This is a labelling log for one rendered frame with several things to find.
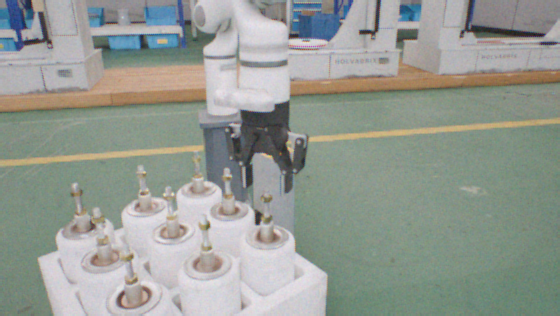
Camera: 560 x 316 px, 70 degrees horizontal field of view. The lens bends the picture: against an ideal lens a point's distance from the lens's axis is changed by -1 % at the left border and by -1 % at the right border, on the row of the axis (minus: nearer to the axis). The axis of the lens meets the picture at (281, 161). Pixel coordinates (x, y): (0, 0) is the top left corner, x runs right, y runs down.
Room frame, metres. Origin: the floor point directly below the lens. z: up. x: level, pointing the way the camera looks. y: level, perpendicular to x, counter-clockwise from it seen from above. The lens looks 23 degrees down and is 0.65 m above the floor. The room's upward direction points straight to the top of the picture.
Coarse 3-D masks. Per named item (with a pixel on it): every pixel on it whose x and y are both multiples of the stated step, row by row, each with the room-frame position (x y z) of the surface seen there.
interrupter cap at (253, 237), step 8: (248, 232) 0.60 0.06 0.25; (256, 232) 0.61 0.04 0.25; (280, 232) 0.61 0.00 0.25; (248, 240) 0.58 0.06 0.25; (256, 240) 0.58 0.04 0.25; (264, 240) 0.58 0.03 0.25; (272, 240) 0.59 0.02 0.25; (280, 240) 0.58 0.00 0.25; (256, 248) 0.56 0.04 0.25; (264, 248) 0.56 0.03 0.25; (272, 248) 0.56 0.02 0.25
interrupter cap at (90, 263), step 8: (112, 248) 0.56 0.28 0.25; (120, 248) 0.56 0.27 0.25; (88, 256) 0.53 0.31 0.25; (96, 256) 0.54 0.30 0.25; (88, 264) 0.51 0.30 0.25; (96, 264) 0.52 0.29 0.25; (104, 264) 0.52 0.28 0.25; (112, 264) 0.51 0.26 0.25; (120, 264) 0.51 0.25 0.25; (88, 272) 0.50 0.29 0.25; (96, 272) 0.49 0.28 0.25; (104, 272) 0.50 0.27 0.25
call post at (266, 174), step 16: (256, 160) 0.84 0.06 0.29; (272, 160) 0.81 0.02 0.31; (256, 176) 0.85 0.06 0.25; (272, 176) 0.81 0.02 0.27; (256, 192) 0.85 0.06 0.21; (272, 192) 0.81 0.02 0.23; (256, 208) 0.85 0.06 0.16; (272, 208) 0.81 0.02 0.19; (288, 208) 0.84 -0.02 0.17; (256, 224) 0.85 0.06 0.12; (288, 224) 0.84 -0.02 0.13
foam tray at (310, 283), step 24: (120, 240) 0.69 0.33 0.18; (48, 264) 0.61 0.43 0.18; (144, 264) 0.62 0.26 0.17; (312, 264) 0.61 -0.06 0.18; (48, 288) 0.59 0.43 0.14; (72, 288) 0.54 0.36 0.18; (240, 288) 0.55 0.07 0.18; (288, 288) 0.55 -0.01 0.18; (312, 288) 0.56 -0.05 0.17; (72, 312) 0.49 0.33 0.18; (240, 312) 0.49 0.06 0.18; (264, 312) 0.49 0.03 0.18; (288, 312) 0.53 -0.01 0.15; (312, 312) 0.56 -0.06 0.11
